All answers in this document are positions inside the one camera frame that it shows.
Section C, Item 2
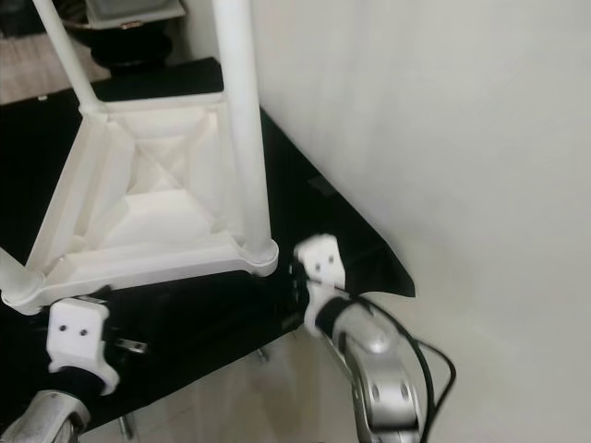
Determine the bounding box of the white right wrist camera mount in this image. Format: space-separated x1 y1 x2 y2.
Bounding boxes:
294 233 347 333

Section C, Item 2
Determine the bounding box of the patterned floor rug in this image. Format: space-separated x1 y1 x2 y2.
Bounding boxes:
0 32 98 104

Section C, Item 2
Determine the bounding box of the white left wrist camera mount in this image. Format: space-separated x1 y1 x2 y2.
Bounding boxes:
46 297 121 396

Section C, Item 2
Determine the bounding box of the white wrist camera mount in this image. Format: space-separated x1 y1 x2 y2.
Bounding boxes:
46 297 121 396
294 233 347 333

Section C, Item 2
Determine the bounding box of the white plastic table top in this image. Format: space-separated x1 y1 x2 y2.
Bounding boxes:
0 92 280 317

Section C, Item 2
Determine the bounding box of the clear plastic storage box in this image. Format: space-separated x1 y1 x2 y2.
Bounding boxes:
83 0 186 29

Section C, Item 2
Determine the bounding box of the black floor mat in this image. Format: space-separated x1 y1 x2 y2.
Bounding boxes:
0 57 416 435

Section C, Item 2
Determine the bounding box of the grey tape strip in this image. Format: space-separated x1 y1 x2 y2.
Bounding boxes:
309 175 338 195

